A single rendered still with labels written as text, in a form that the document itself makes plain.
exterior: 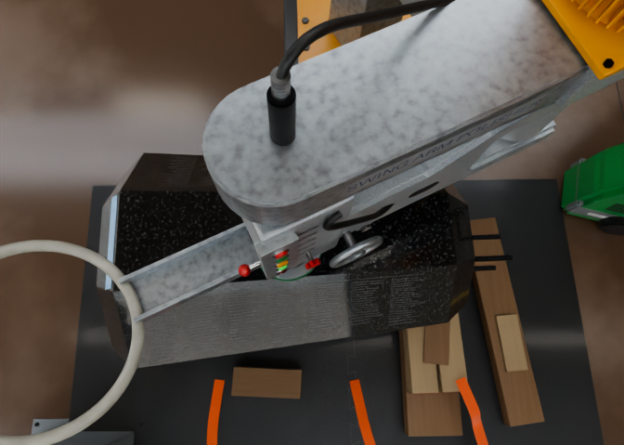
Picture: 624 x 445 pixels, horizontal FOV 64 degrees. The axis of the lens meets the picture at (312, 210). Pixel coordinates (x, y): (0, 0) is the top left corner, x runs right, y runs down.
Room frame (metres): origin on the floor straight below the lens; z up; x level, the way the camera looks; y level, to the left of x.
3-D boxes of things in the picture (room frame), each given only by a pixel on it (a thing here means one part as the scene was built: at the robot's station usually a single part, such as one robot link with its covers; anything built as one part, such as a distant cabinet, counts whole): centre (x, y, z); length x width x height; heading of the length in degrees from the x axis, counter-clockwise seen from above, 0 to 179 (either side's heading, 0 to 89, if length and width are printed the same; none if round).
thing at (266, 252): (0.20, 0.06, 1.37); 0.08 x 0.03 x 0.28; 124
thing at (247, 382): (-0.12, 0.09, 0.07); 0.30 x 0.12 x 0.12; 95
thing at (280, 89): (0.33, 0.06, 1.78); 0.04 x 0.04 x 0.17
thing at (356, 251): (0.30, -0.10, 1.20); 0.15 x 0.10 x 0.15; 124
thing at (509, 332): (0.19, -0.99, 0.09); 0.25 x 0.10 x 0.01; 13
